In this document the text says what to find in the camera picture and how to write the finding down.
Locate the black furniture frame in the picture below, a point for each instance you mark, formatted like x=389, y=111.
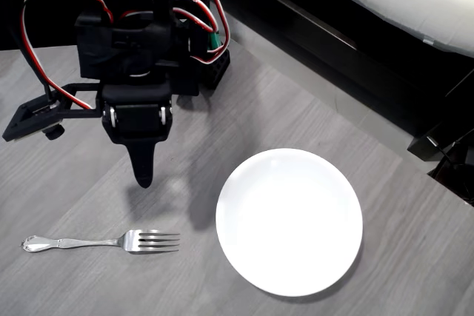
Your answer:
x=303, y=23

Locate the ornate metal fork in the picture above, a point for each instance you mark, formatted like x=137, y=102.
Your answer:
x=129, y=241

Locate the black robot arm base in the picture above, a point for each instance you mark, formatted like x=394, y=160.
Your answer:
x=216, y=68

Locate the white round bowl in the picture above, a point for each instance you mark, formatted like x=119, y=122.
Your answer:
x=289, y=221

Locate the black furniture foot block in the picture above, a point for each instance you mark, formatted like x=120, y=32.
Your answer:
x=426, y=147

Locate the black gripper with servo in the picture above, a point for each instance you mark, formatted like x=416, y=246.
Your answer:
x=136, y=117

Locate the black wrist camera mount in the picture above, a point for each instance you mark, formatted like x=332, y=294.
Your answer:
x=29, y=116

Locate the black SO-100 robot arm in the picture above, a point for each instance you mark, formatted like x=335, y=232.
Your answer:
x=129, y=46

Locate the green circuit board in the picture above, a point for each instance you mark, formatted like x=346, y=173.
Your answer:
x=215, y=40

